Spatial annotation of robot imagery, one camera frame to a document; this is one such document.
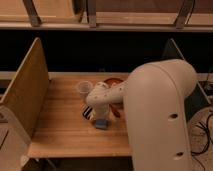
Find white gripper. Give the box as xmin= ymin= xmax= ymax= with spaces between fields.
xmin=94 ymin=105 xmax=110 ymax=120

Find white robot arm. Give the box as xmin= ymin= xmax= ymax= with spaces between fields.
xmin=86 ymin=59 xmax=197 ymax=171

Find translucent ceramic cup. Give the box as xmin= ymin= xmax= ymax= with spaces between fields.
xmin=76 ymin=81 xmax=93 ymax=99

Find red brown utensil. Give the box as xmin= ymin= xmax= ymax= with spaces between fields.
xmin=110 ymin=104 xmax=121 ymax=118

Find black white striped block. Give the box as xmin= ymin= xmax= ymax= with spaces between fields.
xmin=82 ymin=106 xmax=93 ymax=120

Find left wooden side panel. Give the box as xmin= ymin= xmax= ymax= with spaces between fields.
xmin=0 ymin=38 xmax=49 ymax=145

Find right dark side panel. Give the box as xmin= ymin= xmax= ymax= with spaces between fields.
xmin=162 ymin=38 xmax=210 ymax=121

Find wooden shelf frame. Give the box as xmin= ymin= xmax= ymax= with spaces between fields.
xmin=0 ymin=0 xmax=213 ymax=33

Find black cables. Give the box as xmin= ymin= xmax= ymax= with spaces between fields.
xmin=189 ymin=111 xmax=213 ymax=171

